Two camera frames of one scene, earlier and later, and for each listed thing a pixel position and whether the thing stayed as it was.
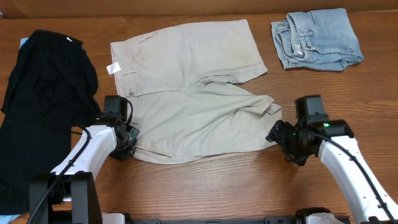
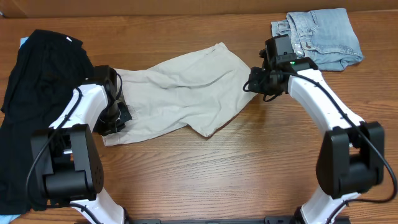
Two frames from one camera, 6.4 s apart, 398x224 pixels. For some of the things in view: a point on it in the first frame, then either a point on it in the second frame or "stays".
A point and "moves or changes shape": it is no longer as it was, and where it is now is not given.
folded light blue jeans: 322,40 stays
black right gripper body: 291,142 → 262,83
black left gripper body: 121,152 → 113,117
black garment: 51,89 stays
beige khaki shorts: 182,98 moves or changes shape
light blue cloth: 6,219 stays
